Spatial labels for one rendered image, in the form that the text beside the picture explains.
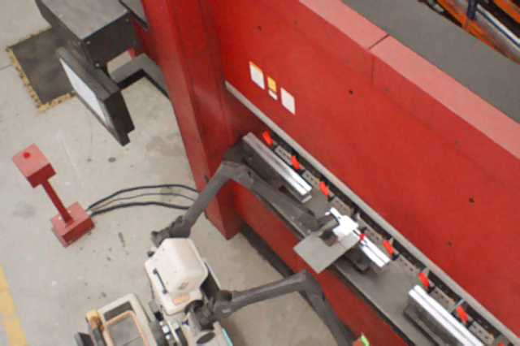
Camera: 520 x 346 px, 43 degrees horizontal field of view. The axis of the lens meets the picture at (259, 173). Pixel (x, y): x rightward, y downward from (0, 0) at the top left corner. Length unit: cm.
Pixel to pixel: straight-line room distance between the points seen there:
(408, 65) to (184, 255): 127
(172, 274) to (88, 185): 218
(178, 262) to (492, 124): 142
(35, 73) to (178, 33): 294
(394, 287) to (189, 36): 151
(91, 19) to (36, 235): 218
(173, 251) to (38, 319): 183
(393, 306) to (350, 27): 148
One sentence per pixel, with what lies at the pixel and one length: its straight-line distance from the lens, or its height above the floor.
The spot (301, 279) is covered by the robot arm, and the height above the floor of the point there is 136.
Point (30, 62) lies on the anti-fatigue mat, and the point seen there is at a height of 1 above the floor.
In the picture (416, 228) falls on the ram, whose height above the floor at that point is 154.
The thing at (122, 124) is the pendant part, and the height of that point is 139.
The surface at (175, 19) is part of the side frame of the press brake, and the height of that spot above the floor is 192.
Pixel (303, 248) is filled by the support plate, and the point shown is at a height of 100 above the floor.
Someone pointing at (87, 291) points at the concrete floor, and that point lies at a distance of 446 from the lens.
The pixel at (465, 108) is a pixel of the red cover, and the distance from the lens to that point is 202.
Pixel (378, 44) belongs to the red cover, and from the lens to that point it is 217.
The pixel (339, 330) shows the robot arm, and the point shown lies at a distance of 289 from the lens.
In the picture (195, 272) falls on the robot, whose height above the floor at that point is 135.
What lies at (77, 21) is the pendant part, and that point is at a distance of 299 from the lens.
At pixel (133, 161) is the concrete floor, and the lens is 491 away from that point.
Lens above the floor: 381
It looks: 55 degrees down
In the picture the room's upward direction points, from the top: 9 degrees counter-clockwise
